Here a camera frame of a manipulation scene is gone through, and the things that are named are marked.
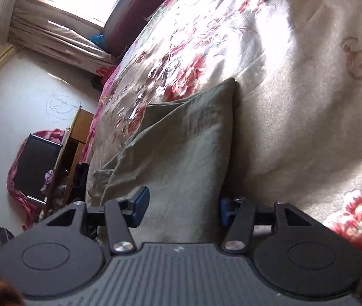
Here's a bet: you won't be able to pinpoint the grey-green pants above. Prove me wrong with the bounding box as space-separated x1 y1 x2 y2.
92 77 237 246

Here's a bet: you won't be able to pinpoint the floral satin bed blanket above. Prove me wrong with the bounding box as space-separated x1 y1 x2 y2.
82 0 362 306

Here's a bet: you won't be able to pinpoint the wooden desk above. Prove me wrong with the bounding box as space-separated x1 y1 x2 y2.
42 106 95 212

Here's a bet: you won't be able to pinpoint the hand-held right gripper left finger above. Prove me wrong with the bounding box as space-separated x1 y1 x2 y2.
45 186 150 256

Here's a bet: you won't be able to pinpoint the blue plastic bag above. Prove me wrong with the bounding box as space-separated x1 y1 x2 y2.
89 33 107 50

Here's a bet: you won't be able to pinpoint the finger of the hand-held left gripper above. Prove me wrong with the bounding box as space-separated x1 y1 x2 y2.
0 228 16 252

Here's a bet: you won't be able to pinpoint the red bag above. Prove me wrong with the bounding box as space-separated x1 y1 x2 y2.
95 65 117 85

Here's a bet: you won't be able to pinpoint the maroon padded bench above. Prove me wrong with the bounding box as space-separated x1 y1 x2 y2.
104 0 197 59

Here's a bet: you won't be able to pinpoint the purple white cloth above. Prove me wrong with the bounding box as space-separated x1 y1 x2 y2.
42 168 58 193

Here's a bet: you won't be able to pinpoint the beige curtain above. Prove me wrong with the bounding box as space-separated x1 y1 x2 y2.
9 14 118 78

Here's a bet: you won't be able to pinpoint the pink cloth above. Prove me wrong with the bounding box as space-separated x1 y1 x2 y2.
6 128 70 231

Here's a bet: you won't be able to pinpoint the black monitor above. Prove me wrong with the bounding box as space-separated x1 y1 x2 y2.
13 134 63 205

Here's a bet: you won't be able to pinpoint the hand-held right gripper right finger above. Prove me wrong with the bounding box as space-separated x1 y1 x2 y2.
220 197 307 252

